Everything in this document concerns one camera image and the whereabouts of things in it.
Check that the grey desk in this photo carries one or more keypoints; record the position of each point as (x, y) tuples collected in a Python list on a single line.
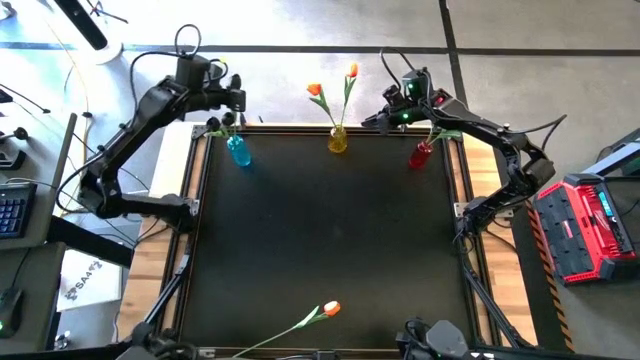
[(45, 165)]

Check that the white printed sign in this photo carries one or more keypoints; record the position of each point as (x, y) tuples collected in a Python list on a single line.
[(95, 290)]

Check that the black computer mouse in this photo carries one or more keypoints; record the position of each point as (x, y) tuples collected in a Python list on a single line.
[(10, 312)]

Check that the black desk device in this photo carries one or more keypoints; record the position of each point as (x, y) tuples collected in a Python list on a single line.
[(11, 160)]

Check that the black aluminium table frame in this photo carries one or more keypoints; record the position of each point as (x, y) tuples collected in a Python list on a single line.
[(290, 131)]

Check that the black desk leg bar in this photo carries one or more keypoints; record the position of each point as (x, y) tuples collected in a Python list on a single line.
[(90, 245)]

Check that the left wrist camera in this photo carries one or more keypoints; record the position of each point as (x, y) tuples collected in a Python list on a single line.
[(192, 72)]

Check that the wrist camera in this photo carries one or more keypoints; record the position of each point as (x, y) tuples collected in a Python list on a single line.
[(414, 84), (192, 72)]

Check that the red ribbed glass vase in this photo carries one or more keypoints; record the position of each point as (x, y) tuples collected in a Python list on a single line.
[(419, 157)]

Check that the red black tool case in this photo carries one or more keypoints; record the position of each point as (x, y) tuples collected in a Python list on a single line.
[(585, 235)]

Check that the black hazard striped mat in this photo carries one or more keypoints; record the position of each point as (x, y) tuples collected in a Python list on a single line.
[(530, 300)]

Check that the black diagonal frame strut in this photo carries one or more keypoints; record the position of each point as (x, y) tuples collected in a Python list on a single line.
[(162, 300), (492, 305)]

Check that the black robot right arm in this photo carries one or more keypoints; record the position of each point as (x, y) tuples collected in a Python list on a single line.
[(500, 140)]

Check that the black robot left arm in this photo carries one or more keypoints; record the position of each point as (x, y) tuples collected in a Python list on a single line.
[(125, 145)]

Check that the yellow tape tag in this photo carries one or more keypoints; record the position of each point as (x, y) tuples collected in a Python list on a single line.
[(222, 60)]

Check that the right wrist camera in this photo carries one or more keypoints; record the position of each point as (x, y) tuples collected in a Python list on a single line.
[(414, 84)]

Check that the blue glass vase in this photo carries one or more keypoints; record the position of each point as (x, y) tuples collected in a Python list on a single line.
[(240, 152)]

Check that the grey metal equipment frame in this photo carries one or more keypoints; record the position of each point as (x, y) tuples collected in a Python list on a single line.
[(620, 155)]

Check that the white stand foot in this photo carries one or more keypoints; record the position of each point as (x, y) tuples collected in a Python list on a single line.
[(107, 50)]

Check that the black computer keyboard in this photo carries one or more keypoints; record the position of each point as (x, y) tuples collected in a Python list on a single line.
[(15, 210)]

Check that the yellow glass vase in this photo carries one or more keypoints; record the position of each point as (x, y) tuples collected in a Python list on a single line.
[(337, 142)]

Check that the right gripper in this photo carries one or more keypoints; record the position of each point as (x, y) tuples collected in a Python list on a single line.
[(415, 110)]

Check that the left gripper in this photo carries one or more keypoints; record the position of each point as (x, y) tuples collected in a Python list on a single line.
[(225, 99)]

